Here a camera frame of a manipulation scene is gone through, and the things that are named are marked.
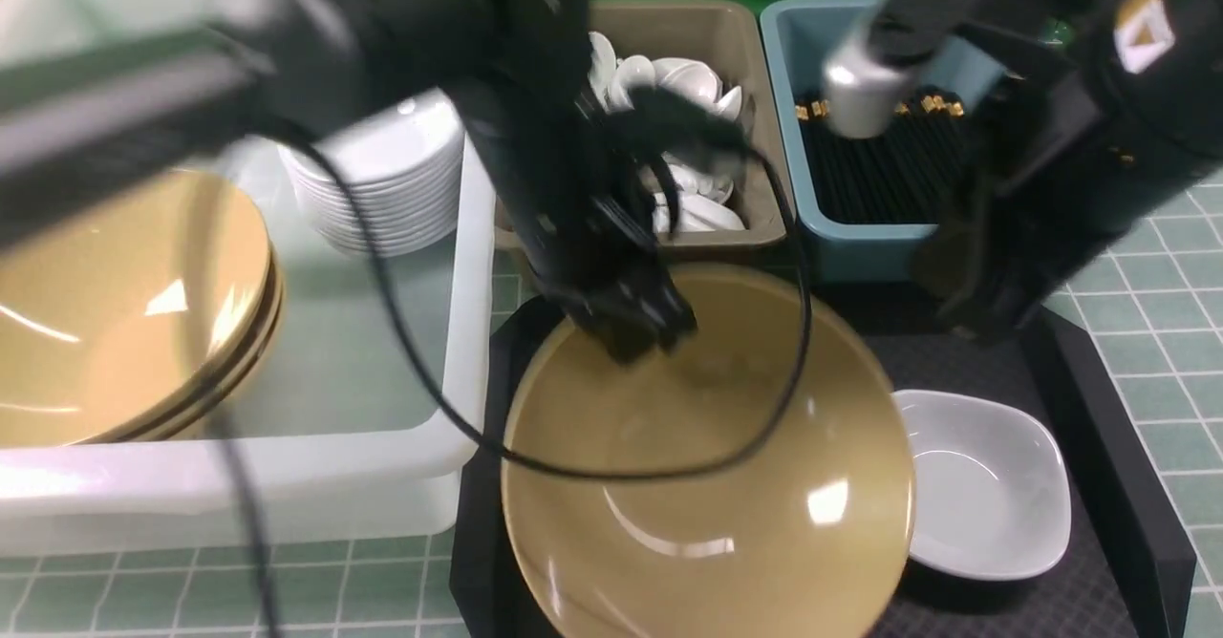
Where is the blue chopstick bin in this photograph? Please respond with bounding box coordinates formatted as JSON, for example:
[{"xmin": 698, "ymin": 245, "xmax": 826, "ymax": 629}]
[{"xmin": 759, "ymin": 0, "xmax": 932, "ymax": 284}]

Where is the stack of white dishes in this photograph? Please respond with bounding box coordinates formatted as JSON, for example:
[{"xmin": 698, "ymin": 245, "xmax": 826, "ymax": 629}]
[{"xmin": 278, "ymin": 89, "xmax": 464, "ymax": 258}]

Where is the white square side dish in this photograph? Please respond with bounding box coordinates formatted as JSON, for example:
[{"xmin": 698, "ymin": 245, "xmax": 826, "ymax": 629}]
[{"xmin": 892, "ymin": 389, "xmax": 1073, "ymax": 582}]

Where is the olive spoon bin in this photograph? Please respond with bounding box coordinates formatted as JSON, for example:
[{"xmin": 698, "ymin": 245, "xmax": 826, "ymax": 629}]
[{"xmin": 494, "ymin": 0, "xmax": 790, "ymax": 266}]

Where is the pile of white spoons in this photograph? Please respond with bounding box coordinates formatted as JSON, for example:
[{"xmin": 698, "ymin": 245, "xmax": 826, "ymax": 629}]
[{"xmin": 589, "ymin": 32, "xmax": 746, "ymax": 233}]

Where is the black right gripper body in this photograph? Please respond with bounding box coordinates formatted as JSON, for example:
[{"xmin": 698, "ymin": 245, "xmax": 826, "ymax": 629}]
[{"xmin": 912, "ymin": 75, "xmax": 1128, "ymax": 343}]

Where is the large white plastic tub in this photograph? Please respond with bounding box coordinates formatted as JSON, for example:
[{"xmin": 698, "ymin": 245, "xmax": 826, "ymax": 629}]
[{"xmin": 2, "ymin": 0, "xmax": 495, "ymax": 557}]

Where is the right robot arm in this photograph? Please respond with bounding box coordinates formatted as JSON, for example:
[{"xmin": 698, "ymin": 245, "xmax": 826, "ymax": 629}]
[{"xmin": 822, "ymin": 0, "xmax": 1222, "ymax": 343}]

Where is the black cable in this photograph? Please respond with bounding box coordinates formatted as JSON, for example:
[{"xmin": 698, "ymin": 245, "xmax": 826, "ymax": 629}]
[{"xmin": 215, "ymin": 84, "xmax": 815, "ymax": 638}]

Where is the black serving tray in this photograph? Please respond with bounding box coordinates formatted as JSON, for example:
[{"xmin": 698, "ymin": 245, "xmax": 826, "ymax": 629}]
[{"xmin": 449, "ymin": 284, "xmax": 1196, "ymax": 637}]

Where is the bundle of black chopsticks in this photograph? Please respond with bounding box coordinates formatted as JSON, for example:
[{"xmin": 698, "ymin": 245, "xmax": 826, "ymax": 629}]
[{"xmin": 794, "ymin": 86, "xmax": 967, "ymax": 225}]

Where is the stack of yellow bowls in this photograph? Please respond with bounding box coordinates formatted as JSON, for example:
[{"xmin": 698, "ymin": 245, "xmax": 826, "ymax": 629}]
[{"xmin": 1, "ymin": 171, "xmax": 285, "ymax": 449}]

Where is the yellow noodle bowl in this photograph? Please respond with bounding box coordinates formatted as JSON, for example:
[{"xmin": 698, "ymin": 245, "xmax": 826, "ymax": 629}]
[{"xmin": 501, "ymin": 264, "xmax": 914, "ymax": 637}]

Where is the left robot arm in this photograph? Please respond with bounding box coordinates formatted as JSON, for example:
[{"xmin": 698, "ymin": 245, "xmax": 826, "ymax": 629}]
[{"xmin": 2, "ymin": 0, "xmax": 697, "ymax": 361}]

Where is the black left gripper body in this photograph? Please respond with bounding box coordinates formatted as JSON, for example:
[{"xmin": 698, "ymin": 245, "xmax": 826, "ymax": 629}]
[{"xmin": 459, "ymin": 76, "xmax": 697, "ymax": 364}]

